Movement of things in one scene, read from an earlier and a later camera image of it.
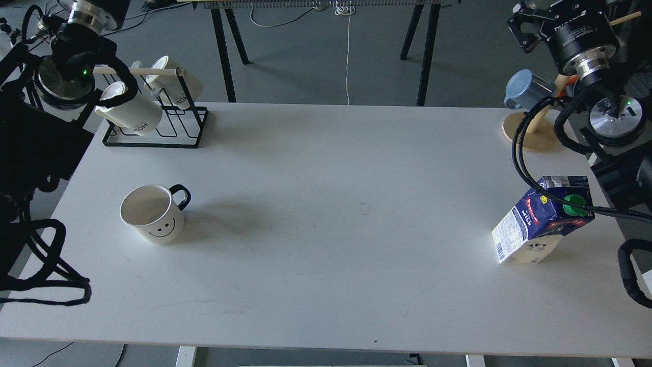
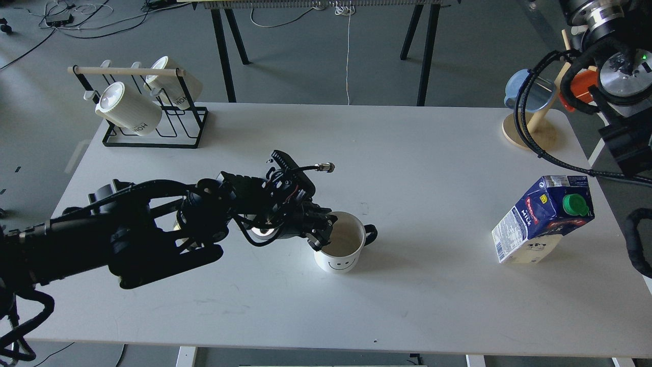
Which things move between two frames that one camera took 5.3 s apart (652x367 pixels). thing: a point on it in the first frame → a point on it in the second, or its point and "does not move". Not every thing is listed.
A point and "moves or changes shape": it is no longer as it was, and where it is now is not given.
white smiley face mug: x=151 y=210 moves or changes shape
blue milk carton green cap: x=530 y=231 does not move
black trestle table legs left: x=222 y=50 does not move
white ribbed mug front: x=135 y=112 does not move
